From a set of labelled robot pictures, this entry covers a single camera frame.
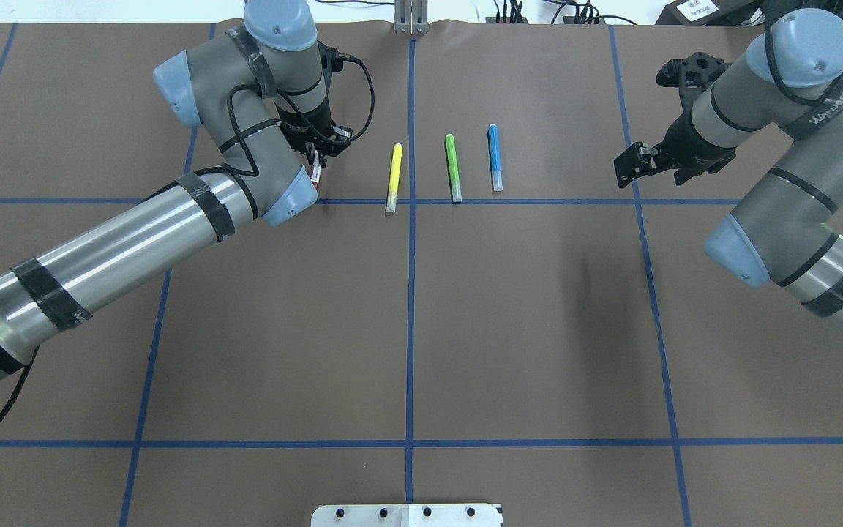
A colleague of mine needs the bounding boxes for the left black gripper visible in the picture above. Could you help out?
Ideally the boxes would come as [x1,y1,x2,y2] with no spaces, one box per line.
[277,102,353,159]

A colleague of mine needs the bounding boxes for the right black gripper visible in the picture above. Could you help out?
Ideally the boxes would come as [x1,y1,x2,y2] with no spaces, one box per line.
[613,113,736,189]

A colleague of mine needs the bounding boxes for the red marker pen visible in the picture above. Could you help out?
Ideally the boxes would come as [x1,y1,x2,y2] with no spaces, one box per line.
[309,154,324,191]

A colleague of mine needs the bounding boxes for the blue marker pen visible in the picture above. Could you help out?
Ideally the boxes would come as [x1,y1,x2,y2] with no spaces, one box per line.
[487,123,504,193]

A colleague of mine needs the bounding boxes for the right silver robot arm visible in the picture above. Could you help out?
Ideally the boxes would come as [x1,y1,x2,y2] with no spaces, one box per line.
[613,1,843,331]

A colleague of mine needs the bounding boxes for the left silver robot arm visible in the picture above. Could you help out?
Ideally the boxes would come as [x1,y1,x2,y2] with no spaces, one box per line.
[0,1,351,380]

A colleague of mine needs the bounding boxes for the yellow marker pen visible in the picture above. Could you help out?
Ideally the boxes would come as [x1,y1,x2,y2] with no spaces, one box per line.
[385,143,404,214]

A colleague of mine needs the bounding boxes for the green marker pen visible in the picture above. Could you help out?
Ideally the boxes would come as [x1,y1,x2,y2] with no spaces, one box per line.
[444,133,462,203]

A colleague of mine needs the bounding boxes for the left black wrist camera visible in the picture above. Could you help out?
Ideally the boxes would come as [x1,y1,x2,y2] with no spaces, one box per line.
[317,40,344,92]

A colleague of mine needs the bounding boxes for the aluminium frame post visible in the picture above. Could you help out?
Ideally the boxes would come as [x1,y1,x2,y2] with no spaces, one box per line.
[394,0,430,36]

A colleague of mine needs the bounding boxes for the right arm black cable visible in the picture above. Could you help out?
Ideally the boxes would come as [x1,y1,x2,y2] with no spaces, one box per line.
[762,0,843,107]

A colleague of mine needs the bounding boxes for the white camera stand column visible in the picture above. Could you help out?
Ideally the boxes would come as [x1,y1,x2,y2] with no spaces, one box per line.
[310,503,504,526]

